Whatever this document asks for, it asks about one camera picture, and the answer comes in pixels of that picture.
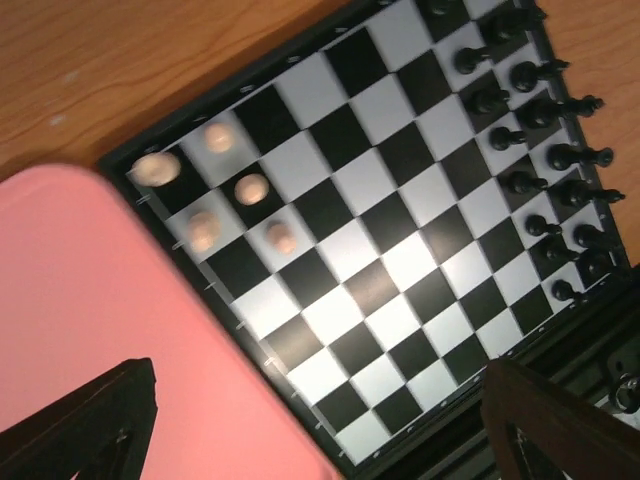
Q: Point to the pink plastic tray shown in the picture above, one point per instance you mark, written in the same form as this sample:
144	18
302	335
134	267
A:
83	288

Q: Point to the black white chess board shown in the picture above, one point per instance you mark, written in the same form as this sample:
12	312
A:
413	233

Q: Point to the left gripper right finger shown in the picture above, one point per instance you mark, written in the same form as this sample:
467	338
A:
537	430

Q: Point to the white rook chess piece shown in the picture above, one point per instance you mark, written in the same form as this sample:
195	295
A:
155	169

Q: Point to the white pawn chess piece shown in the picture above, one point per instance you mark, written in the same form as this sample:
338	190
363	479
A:
219	137

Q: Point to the white knight chess piece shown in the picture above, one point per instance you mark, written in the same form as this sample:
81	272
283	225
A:
203	230

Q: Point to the black aluminium frame rail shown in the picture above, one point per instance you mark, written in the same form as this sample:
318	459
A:
585	350

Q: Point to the black chess piece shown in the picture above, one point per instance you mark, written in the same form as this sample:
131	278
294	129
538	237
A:
542	112
467	59
525	76
502	138
563	291
588	236

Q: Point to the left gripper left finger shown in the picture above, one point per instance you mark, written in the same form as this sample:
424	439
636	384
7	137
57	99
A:
101	430

